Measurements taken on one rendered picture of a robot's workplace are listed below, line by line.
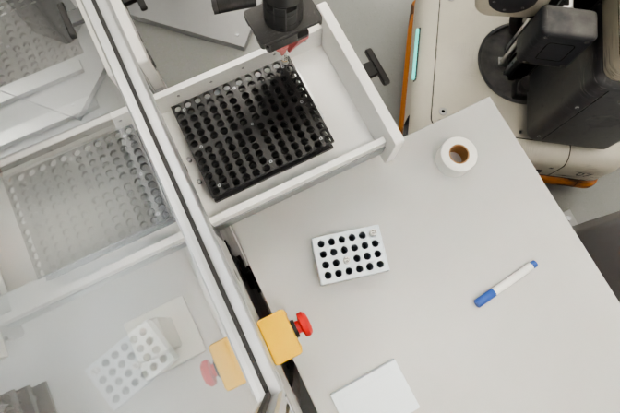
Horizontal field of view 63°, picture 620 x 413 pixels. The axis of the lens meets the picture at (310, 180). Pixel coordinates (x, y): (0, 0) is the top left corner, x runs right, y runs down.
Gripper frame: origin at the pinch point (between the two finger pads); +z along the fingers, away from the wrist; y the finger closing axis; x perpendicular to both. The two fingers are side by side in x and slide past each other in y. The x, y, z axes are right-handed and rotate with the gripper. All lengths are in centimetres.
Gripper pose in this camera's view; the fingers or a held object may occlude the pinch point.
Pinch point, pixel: (283, 48)
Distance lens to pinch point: 86.5
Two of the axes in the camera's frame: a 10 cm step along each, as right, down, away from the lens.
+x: 4.6, 8.5, -2.4
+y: -8.8, 4.4, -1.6
